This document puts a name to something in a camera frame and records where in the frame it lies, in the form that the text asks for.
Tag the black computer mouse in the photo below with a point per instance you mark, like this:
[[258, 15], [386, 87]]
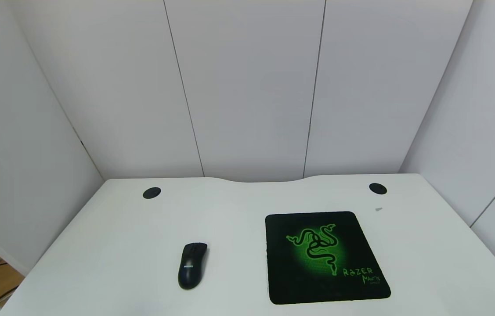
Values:
[[192, 267]]

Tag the black green snake-logo mouse pad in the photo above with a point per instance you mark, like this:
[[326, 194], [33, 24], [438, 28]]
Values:
[[317, 281]]

